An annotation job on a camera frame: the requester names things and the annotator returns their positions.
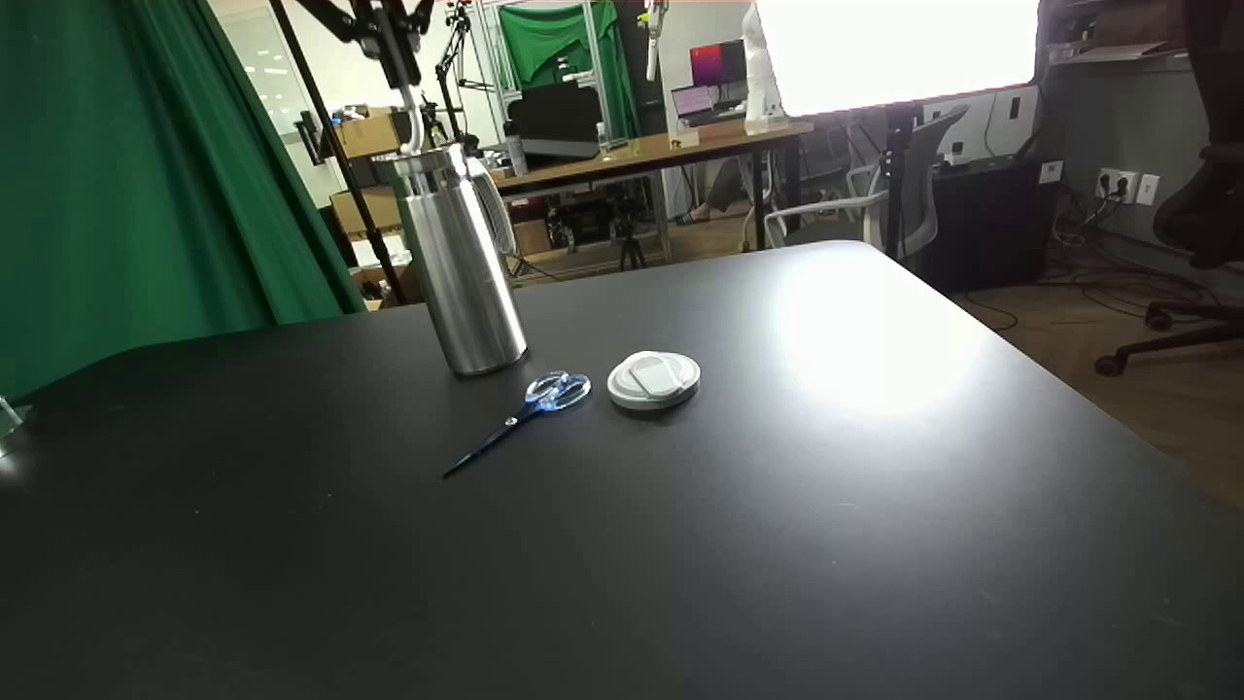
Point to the blue handled scissors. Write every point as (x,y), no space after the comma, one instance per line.
(541,399)

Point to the black office chair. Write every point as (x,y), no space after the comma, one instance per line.
(1208,211)

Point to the wooden background desk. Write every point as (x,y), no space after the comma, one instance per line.
(655,152)

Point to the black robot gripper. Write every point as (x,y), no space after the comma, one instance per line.
(386,21)

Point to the bright studio light panel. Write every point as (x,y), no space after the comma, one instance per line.
(832,57)

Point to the stainless steel flask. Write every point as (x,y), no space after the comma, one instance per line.
(462,232)

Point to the computer monitor with pink screen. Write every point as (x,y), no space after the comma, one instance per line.
(716,62)

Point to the green screen curtain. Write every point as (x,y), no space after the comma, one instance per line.
(143,192)

